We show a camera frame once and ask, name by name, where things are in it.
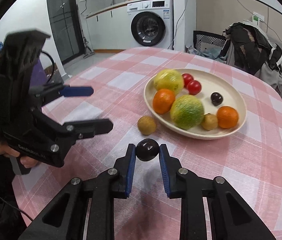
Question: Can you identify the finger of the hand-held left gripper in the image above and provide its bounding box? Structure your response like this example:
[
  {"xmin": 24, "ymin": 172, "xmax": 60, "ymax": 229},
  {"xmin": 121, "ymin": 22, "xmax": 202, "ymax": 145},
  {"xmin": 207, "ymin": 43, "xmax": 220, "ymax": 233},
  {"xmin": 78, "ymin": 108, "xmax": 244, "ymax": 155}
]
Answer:
[
  {"xmin": 30, "ymin": 84, "xmax": 94, "ymax": 107},
  {"xmin": 56, "ymin": 119, "xmax": 114, "ymax": 143}
]

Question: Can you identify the black patterned chair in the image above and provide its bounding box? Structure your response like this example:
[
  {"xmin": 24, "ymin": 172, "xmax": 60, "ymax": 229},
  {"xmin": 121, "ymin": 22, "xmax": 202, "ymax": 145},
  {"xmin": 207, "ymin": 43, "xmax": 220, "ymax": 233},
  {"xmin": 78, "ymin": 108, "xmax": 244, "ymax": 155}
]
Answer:
[{"xmin": 193, "ymin": 30, "xmax": 228, "ymax": 55}]

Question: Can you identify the yellow bumpy lemon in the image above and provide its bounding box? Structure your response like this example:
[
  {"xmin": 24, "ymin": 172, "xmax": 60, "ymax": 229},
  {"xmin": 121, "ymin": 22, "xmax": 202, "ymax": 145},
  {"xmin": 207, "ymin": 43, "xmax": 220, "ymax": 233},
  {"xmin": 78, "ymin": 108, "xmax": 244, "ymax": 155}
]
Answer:
[{"xmin": 153, "ymin": 69, "xmax": 184, "ymax": 94}]

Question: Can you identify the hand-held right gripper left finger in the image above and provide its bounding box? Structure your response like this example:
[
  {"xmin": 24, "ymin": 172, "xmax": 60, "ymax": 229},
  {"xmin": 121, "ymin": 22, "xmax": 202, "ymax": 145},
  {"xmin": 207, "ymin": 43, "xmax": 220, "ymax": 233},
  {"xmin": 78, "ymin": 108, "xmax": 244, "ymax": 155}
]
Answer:
[{"xmin": 18, "ymin": 144, "xmax": 136, "ymax": 240}]

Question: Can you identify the dark plum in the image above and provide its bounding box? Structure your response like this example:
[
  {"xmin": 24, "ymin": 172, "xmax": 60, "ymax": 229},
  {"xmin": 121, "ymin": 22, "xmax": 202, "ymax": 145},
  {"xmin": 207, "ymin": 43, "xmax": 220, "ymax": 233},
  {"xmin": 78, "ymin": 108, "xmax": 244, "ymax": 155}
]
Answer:
[
  {"xmin": 211, "ymin": 92, "xmax": 223, "ymax": 106},
  {"xmin": 135, "ymin": 138, "xmax": 160, "ymax": 162}
]

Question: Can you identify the white washing machine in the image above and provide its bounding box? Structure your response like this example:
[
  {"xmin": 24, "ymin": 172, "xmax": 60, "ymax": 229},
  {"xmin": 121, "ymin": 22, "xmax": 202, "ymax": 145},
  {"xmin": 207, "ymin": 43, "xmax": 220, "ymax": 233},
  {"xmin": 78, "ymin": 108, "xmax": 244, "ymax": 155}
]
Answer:
[{"xmin": 127, "ymin": 0, "xmax": 174, "ymax": 48}]

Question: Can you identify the dark glass door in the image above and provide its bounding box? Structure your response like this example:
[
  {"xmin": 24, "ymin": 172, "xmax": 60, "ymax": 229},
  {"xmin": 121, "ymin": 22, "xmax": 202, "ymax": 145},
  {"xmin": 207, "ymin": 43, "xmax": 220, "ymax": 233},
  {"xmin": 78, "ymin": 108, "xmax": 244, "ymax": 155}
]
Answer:
[{"xmin": 46, "ymin": 0, "xmax": 86, "ymax": 63}]

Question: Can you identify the red cherry tomato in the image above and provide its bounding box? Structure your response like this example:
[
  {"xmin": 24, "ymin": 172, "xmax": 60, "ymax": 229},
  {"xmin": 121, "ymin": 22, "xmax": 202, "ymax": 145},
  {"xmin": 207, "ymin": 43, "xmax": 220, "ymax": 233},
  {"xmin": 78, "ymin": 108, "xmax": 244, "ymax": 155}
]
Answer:
[
  {"xmin": 182, "ymin": 73, "xmax": 194, "ymax": 88},
  {"xmin": 186, "ymin": 80, "xmax": 202, "ymax": 95}
]

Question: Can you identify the pile of dark clothes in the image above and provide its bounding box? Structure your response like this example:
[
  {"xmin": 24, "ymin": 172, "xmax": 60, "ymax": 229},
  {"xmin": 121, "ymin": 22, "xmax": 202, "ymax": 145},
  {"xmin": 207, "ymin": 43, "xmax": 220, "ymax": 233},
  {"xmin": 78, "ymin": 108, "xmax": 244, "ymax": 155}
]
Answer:
[{"xmin": 222, "ymin": 22, "xmax": 282, "ymax": 74}]

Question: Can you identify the green yellow orange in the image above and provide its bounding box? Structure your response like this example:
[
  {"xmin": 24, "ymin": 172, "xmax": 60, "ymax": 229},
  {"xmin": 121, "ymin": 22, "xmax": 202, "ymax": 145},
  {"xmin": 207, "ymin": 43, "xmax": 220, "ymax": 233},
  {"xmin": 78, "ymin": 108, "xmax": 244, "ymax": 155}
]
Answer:
[{"xmin": 170, "ymin": 95, "xmax": 205, "ymax": 130}]

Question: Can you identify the wall socket with green label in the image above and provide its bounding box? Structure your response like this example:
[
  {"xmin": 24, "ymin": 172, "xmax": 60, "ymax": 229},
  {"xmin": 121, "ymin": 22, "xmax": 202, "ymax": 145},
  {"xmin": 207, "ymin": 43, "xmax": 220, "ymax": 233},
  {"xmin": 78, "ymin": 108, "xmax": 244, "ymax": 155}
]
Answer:
[{"xmin": 252, "ymin": 15, "xmax": 266, "ymax": 26}]

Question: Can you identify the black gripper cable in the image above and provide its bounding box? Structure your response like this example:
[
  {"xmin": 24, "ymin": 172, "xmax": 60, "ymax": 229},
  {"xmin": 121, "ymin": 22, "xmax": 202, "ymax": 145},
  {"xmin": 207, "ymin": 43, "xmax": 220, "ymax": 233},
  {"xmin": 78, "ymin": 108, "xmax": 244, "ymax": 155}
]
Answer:
[{"xmin": 41, "ymin": 51, "xmax": 56, "ymax": 84}]

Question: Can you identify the white counter cabinet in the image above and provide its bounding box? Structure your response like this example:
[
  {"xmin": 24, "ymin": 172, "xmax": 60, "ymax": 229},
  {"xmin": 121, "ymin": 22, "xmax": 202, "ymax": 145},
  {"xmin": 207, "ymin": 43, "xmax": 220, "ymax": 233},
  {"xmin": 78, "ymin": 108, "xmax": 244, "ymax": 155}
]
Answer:
[{"xmin": 85, "ymin": 1, "xmax": 131, "ymax": 53}]

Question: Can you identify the purple bag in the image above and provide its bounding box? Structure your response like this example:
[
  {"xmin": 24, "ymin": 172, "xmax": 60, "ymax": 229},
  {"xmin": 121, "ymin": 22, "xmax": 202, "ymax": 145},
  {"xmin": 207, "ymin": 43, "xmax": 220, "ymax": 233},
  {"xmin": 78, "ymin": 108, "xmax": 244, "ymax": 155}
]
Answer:
[{"xmin": 30, "ymin": 59, "xmax": 46, "ymax": 86}]

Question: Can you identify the brown longan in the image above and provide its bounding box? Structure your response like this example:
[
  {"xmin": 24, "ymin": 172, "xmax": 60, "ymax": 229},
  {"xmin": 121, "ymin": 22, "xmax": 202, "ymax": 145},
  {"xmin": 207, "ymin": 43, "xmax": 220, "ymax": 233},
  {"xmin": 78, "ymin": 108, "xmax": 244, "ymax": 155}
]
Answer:
[
  {"xmin": 200, "ymin": 114, "xmax": 219, "ymax": 131},
  {"xmin": 137, "ymin": 116, "xmax": 157, "ymax": 135}
]

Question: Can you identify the mop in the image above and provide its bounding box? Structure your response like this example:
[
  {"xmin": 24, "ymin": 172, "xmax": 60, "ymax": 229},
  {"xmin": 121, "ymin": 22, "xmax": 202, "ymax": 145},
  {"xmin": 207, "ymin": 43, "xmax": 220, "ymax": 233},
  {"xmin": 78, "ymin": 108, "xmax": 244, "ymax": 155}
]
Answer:
[{"xmin": 82, "ymin": 27, "xmax": 96, "ymax": 59}]

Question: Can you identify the person's left hand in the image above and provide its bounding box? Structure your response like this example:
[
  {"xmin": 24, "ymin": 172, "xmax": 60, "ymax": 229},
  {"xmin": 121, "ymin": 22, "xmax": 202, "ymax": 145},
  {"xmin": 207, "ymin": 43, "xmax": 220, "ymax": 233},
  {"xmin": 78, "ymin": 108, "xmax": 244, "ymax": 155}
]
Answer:
[{"xmin": 0, "ymin": 142, "xmax": 41, "ymax": 168}]

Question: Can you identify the printed cardboard box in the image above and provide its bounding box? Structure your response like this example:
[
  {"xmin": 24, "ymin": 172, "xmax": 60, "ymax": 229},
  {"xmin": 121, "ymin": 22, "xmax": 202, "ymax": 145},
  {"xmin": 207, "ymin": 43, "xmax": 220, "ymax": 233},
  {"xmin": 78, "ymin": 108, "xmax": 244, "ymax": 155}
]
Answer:
[{"xmin": 43, "ymin": 64, "xmax": 63, "ymax": 83}]

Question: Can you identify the orange tangerine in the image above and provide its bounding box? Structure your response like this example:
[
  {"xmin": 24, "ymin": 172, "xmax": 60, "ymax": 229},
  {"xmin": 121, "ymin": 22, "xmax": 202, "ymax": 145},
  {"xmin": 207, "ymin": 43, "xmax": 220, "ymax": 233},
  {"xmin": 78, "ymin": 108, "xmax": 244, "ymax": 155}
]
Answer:
[
  {"xmin": 152, "ymin": 89, "xmax": 176, "ymax": 115},
  {"xmin": 216, "ymin": 106, "xmax": 239, "ymax": 129}
]

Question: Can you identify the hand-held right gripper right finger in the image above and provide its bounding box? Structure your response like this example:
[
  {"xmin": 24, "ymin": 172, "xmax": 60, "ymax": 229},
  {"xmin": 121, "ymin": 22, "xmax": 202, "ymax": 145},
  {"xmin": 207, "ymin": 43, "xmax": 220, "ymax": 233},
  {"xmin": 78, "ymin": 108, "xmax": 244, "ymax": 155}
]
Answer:
[{"xmin": 159, "ymin": 144, "xmax": 278, "ymax": 240}]

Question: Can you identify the cream round plate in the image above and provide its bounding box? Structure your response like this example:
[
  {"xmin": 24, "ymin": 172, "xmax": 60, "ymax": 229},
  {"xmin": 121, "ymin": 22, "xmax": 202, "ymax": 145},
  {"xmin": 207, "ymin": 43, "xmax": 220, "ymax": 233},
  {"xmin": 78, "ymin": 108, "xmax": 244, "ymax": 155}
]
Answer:
[{"xmin": 143, "ymin": 68, "xmax": 247, "ymax": 140}]

